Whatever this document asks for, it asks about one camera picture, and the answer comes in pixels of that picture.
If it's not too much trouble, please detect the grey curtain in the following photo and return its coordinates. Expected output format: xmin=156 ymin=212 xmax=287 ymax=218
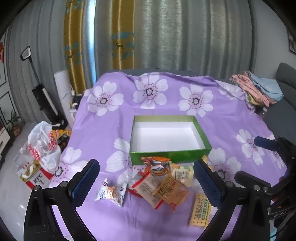
xmin=94 ymin=1 xmax=256 ymax=79

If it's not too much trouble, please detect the purple floral table cloth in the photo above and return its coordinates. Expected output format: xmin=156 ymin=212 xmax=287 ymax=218
xmin=51 ymin=72 xmax=287 ymax=240

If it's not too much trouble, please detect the grey sofa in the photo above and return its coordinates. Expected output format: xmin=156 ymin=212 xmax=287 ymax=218
xmin=261 ymin=62 xmax=296 ymax=144

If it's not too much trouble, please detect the black upright vacuum cleaner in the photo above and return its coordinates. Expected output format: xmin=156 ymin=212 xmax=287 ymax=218
xmin=20 ymin=46 xmax=68 ymax=130

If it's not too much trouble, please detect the green cardboard box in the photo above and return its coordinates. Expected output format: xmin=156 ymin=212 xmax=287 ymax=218
xmin=129 ymin=115 xmax=212 ymax=165

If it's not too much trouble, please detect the white blue peanut snack packet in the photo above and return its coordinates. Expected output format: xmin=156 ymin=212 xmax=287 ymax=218
xmin=94 ymin=178 xmax=127 ymax=207

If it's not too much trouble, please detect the red white KFC bag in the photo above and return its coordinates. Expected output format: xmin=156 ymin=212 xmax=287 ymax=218
xmin=17 ymin=160 xmax=53 ymax=189

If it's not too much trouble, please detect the pile of folded clothes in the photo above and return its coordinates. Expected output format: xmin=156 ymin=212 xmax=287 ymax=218
xmin=229 ymin=71 xmax=284 ymax=108

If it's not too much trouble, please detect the cream green snack packet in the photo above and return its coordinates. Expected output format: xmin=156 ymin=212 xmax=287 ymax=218
xmin=171 ymin=163 xmax=194 ymax=187

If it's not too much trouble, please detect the white plastic shopping bag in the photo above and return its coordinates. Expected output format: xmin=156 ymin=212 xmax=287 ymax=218
xmin=15 ymin=121 xmax=61 ymax=174

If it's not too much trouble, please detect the white TV cabinet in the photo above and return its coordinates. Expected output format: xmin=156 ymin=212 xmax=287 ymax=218
xmin=0 ymin=127 xmax=13 ymax=161

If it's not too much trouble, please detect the yellow cracker packet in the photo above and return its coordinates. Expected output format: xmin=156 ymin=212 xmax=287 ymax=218
xmin=189 ymin=193 xmax=212 ymax=228

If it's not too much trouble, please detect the gold patterned curtain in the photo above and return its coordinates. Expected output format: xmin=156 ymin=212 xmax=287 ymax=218
xmin=64 ymin=0 xmax=86 ymax=94
xmin=111 ymin=0 xmax=135 ymax=70

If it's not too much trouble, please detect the orange panda snack packet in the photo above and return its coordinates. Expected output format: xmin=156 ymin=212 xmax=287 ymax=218
xmin=141 ymin=156 xmax=171 ymax=176

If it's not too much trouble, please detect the red trimmed clear snack packet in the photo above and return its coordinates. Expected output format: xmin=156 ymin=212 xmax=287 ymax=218
xmin=132 ymin=172 xmax=168 ymax=210

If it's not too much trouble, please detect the gold snack packet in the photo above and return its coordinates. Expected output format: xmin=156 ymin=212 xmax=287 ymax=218
xmin=201 ymin=155 xmax=208 ymax=164

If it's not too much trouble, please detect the orange corn snack packet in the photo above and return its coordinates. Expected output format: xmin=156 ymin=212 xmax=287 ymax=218
xmin=153 ymin=176 xmax=189 ymax=212

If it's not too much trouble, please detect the potted green plant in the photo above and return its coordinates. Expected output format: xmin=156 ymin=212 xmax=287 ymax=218
xmin=7 ymin=111 xmax=22 ymax=137

